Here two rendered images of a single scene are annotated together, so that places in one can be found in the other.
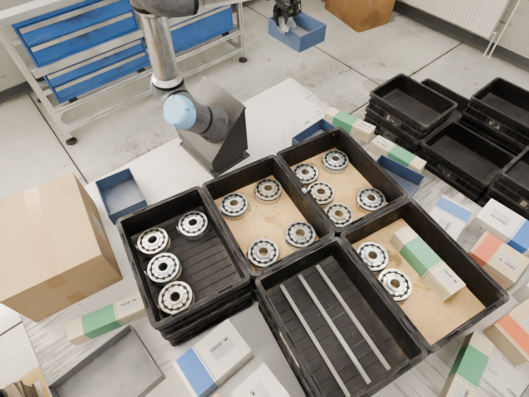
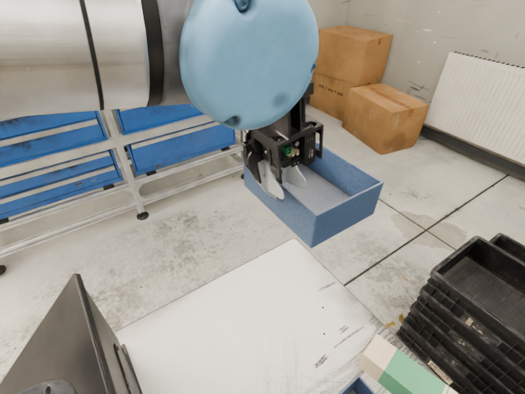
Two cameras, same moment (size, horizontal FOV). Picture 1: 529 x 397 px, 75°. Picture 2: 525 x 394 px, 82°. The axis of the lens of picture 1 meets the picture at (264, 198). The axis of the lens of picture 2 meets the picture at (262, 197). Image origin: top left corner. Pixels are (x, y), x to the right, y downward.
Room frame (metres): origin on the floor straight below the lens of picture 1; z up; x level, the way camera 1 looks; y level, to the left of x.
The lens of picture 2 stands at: (1.01, -0.11, 1.43)
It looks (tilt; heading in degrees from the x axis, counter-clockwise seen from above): 40 degrees down; 4
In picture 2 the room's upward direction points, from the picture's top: straight up
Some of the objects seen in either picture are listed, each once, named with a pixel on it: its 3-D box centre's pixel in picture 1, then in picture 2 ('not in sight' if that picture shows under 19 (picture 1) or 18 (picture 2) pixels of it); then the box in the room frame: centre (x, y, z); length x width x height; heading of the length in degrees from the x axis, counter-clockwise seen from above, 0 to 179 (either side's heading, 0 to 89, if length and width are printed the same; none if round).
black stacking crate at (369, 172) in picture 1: (336, 184); not in sight; (0.79, -0.27, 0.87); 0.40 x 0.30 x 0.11; 27
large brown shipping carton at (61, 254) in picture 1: (55, 243); not in sight; (0.62, 0.75, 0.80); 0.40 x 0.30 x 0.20; 29
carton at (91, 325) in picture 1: (109, 318); not in sight; (0.37, 0.53, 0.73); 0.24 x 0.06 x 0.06; 113
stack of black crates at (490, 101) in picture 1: (496, 132); not in sight; (1.53, -1.43, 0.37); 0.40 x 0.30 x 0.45; 38
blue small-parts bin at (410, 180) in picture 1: (392, 180); not in sight; (0.90, -0.54, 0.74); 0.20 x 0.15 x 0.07; 49
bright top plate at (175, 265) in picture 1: (163, 267); not in sight; (0.48, 0.33, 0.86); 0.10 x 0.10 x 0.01
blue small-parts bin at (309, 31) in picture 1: (296, 29); (307, 184); (1.45, -0.16, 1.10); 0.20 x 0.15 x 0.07; 38
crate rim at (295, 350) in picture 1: (334, 315); not in sight; (0.29, -0.18, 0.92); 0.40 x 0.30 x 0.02; 27
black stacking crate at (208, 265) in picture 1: (183, 256); not in sight; (0.51, 0.27, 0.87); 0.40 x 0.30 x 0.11; 27
